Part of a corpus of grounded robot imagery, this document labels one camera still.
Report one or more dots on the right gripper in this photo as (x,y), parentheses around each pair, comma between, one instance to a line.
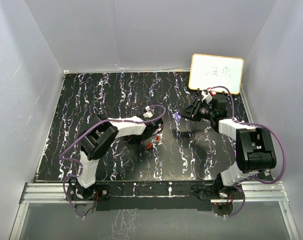
(186,113)

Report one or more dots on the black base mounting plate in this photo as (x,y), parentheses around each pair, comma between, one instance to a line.
(150,195)

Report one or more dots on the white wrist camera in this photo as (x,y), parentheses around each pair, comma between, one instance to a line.
(147,113)
(206,95)

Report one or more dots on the lilac earbud charging case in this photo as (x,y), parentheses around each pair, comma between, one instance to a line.
(177,117)

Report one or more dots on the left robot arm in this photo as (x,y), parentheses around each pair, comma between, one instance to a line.
(95,145)

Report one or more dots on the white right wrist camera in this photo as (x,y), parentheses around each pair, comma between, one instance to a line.
(206,95)

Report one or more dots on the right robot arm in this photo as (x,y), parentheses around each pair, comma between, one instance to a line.
(254,149)

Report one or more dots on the aluminium frame rail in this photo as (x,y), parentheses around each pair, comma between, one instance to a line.
(157,211)

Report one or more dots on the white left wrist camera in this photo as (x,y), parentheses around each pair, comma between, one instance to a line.
(147,113)

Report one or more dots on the yellow framed whiteboard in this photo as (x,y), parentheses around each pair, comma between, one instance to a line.
(208,71)

